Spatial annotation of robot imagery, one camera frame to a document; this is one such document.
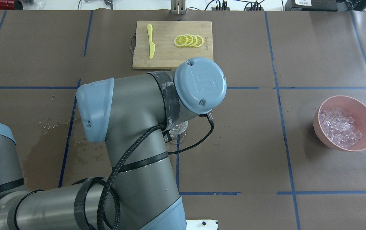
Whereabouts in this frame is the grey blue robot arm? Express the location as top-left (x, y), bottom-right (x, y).
top-left (0, 57), bottom-right (227, 230)

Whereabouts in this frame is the clear wine glass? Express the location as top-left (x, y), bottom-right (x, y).
top-left (169, 121), bottom-right (189, 144)

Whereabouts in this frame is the clear ice cubes pile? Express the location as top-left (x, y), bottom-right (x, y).
top-left (319, 106), bottom-right (363, 149)

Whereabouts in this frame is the bamboo cutting board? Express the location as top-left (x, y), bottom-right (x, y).
top-left (132, 20), bottom-right (214, 70)

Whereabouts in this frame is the lemon slice front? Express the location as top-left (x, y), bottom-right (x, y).
top-left (174, 35), bottom-right (189, 47)

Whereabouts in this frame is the lemon slice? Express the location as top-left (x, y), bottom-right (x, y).
top-left (194, 35), bottom-right (204, 48)
top-left (174, 35), bottom-right (189, 47)
top-left (184, 34), bottom-right (191, 47)
top-left (189, 35), bottom-right (198, 47)

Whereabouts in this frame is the yellow plastic knife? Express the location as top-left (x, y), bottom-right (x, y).
top-left (147, 24), bottom-right (156, 59)

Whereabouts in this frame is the lemon slice back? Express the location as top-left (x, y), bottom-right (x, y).
top-left (194, 35), bottom-right (204, 48)

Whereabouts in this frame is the black box device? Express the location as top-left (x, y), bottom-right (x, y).
top-left (284, 0), bottom-right (338, 12)

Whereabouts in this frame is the pink bowl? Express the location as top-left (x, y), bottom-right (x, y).
top-left (313, 96), bottom-right (366, 152)

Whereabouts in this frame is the red cylinder bottle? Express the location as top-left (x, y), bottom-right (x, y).
top-left (0, 0), bottom-right (23, 10)

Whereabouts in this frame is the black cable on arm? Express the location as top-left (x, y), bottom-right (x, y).
top-left (97, 112), bottom-right (215, 230)

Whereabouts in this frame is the aluminium frame post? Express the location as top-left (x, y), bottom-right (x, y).
top-left (171, 0), bottom-right (187, 15)

